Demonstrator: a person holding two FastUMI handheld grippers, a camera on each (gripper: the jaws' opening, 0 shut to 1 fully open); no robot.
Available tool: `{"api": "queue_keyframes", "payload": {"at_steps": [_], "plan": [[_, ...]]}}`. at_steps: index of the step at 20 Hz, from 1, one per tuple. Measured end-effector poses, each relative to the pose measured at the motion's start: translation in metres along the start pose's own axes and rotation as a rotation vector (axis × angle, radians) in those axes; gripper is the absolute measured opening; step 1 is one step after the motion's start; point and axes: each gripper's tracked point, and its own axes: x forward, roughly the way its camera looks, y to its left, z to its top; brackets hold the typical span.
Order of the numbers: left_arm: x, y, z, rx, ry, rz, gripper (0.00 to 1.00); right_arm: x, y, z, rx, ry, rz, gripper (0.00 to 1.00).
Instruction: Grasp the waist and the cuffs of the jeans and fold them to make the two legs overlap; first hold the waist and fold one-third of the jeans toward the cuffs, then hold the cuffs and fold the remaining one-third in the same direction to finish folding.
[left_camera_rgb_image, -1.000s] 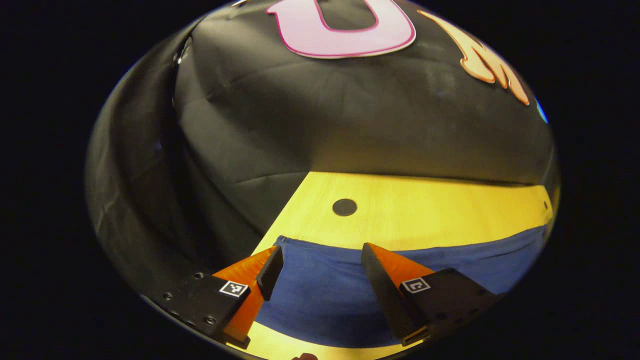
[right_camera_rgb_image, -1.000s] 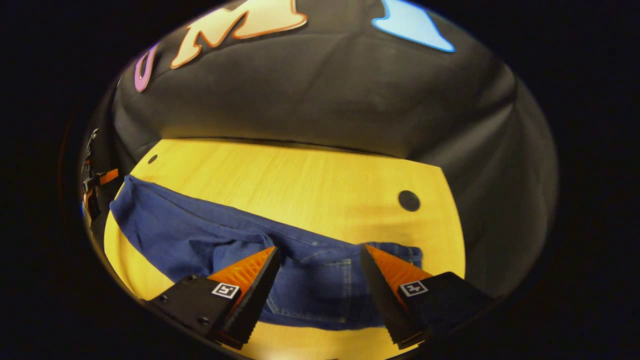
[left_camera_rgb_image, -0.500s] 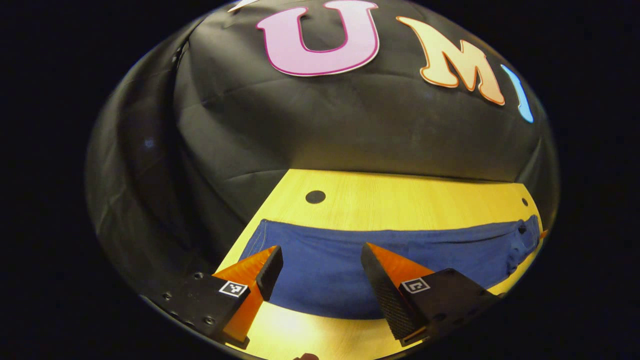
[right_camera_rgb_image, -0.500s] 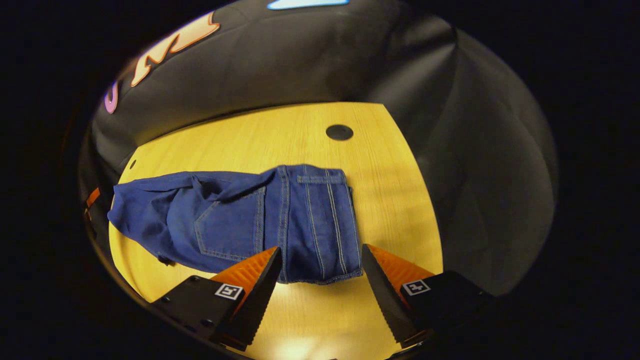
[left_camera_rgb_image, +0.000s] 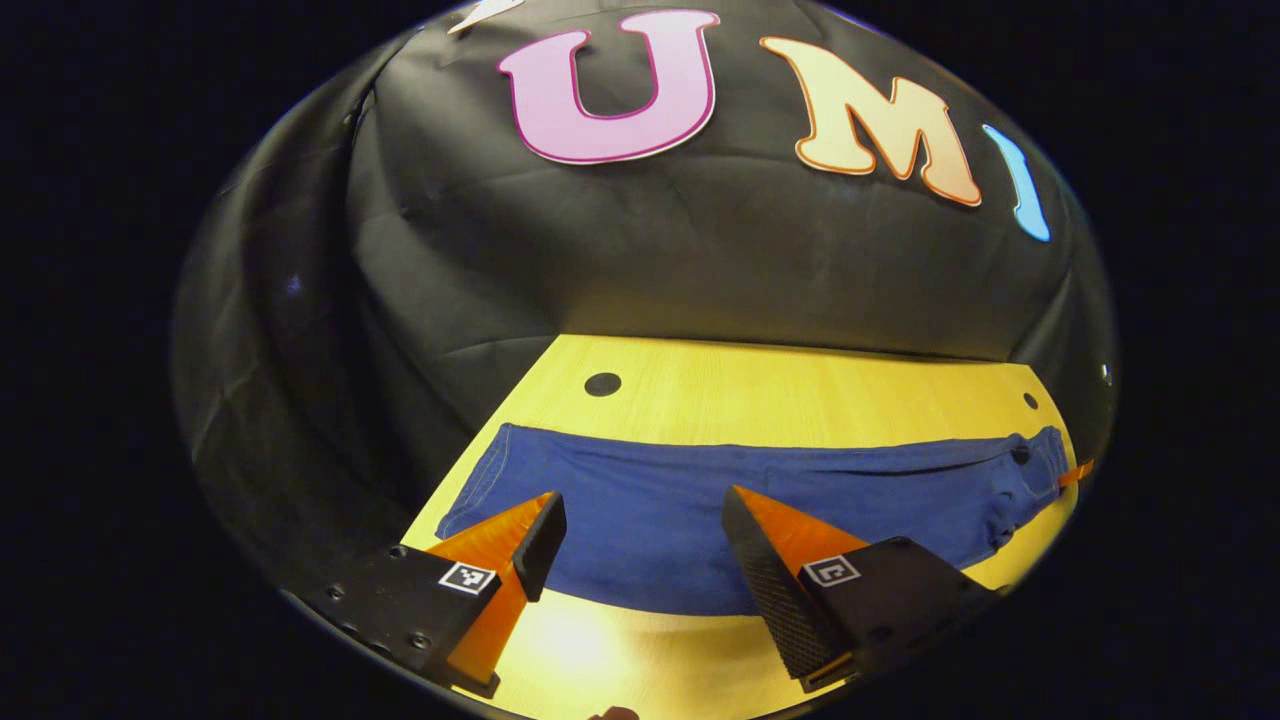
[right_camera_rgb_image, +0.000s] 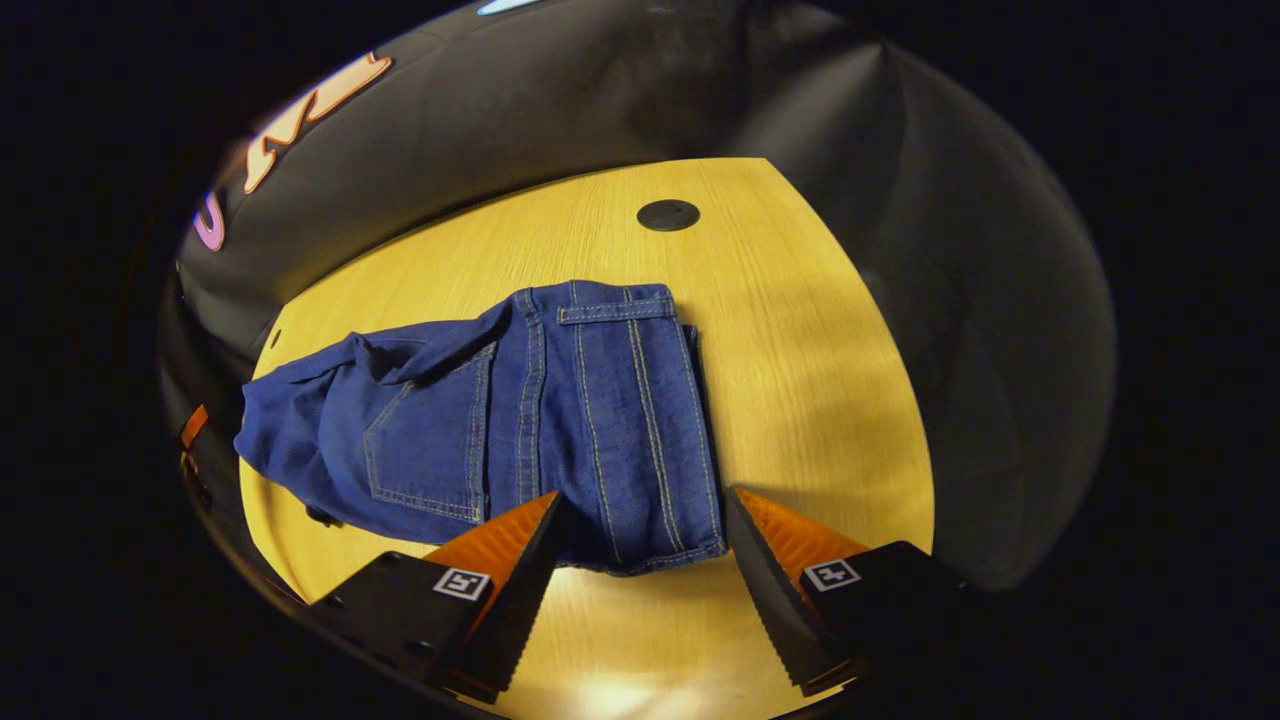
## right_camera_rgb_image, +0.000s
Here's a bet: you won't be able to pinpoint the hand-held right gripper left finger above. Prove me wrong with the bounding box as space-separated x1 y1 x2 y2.
310 490 573 704

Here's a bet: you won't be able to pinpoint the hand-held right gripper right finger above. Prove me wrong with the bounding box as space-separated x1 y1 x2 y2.
725 485 986 698

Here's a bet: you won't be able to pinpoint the blue denim jeans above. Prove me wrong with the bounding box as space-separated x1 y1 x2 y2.
233 280 729 578

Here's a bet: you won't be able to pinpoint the black backdrop cloth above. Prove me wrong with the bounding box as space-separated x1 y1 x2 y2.
155 0 1116 591

